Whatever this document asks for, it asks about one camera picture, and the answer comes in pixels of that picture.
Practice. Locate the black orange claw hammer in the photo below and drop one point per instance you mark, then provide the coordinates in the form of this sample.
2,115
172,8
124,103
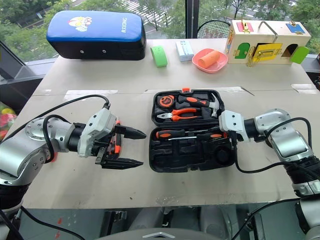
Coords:
195,100

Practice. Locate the light blue small box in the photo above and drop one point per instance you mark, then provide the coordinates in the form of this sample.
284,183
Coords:
184,51

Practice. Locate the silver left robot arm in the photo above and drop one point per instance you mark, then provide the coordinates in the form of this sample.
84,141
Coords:
30,150

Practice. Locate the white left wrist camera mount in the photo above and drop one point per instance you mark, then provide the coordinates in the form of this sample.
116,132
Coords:
97,130

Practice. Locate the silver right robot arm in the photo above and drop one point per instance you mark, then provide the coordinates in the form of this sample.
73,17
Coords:
287,140

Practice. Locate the green tape roll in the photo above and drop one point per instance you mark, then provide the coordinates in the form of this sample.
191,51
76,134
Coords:
160,57

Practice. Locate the orange black utility knife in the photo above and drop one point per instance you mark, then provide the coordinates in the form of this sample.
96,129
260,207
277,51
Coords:
116,148

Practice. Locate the grey housing with chevron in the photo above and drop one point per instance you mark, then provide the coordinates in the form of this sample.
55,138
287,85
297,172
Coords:
160,235

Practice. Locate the metal latch under table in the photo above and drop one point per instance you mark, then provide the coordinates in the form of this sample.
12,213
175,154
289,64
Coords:
119,216

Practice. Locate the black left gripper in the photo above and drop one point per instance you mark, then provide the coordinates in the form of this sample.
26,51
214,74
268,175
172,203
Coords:
101,148

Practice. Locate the short orange black screwdriver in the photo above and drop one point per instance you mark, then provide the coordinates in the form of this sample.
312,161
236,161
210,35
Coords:
214,136

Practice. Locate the black plastic tool case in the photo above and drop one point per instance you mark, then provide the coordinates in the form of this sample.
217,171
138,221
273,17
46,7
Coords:
192,155

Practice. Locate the wooden lock latch box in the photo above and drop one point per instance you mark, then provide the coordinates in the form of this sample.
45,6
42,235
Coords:
267,35

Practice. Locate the grey rounded shape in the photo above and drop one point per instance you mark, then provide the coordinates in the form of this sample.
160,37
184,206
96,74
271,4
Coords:
215,220

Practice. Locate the white tape patch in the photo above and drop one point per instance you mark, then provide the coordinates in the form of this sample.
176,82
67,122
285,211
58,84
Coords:
303,88
90,94

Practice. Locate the black window frame post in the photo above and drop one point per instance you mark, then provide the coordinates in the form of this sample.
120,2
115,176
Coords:
192,18

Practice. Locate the orange black tape measure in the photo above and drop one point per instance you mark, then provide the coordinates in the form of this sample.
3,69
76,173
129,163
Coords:
165,101

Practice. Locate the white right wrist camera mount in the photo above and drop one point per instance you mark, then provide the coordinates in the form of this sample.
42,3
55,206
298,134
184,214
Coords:
231,121

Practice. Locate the blue black kick pad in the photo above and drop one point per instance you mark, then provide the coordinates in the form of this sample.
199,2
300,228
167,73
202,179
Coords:
96,32

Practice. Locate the orange paper roll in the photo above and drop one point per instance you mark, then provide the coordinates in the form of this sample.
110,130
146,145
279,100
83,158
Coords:
207,59

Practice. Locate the pink plastic bowl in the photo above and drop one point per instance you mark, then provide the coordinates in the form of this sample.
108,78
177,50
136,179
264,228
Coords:
217,65

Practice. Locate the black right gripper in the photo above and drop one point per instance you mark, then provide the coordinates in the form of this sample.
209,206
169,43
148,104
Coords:
223,132

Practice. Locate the long orange black screwdriver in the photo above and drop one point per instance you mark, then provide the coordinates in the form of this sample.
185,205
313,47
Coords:
163,135

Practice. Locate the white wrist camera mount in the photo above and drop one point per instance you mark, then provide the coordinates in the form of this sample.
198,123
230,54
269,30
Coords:
231,121
97,130

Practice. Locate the colourful plastic toys pile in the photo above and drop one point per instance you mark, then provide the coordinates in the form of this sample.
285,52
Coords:
6,120

